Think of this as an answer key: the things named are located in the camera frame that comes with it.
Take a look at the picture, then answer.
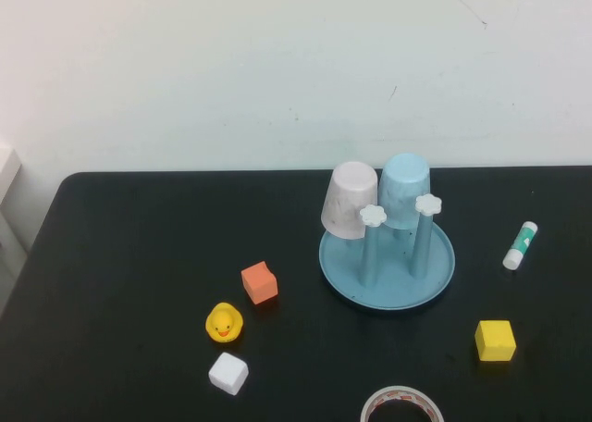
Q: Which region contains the light blue plastic cup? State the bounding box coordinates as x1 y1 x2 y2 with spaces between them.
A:
377 152 432 231

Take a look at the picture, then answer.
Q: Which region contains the white plastic cup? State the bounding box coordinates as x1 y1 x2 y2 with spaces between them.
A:
319 161 380 242

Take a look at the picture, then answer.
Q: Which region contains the blue cup stand with pegs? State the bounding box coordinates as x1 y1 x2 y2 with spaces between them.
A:
317 192 457 311

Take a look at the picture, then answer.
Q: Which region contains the orange foam cube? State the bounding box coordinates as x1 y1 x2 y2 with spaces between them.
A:
240 260 279 306

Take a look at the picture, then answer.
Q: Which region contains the yellow rubber duck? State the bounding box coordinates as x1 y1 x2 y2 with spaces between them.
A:
204 302 244 344

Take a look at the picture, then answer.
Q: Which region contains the white foam cube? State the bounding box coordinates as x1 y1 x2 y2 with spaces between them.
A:
207 352 250 397

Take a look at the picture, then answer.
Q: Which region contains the clear tape roll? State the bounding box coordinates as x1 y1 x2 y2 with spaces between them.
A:
360 385 445 422

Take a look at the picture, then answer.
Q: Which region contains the white and green glue stick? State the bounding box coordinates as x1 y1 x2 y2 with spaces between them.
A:
502 221 539 271

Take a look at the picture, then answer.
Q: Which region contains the yellow foam cube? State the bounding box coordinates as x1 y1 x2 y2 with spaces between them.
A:
474 319 517 363

